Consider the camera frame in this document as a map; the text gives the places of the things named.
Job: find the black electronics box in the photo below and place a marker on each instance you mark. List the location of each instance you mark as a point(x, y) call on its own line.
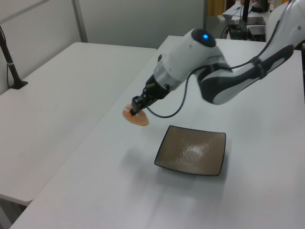
point(256, 32)

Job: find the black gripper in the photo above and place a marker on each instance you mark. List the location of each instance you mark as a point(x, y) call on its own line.
point(156, 91)

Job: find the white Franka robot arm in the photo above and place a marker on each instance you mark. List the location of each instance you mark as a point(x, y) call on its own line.
point(214, 71)

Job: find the yellow panel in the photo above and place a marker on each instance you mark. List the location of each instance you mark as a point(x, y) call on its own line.
point(212, 8)

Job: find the black monitor stand pole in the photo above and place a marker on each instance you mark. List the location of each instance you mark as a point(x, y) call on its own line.
point(245, 12)

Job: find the orange bread roll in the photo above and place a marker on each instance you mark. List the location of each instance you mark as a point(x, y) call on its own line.
point(139, 119)

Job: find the square brown ceramic plate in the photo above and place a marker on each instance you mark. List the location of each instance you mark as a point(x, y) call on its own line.
point(191, 150)

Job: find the black camera stand pole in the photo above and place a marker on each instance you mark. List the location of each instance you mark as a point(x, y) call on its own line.
point(10, 66)

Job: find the white side table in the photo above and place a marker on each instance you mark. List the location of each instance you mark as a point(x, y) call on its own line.
point(59, 107)

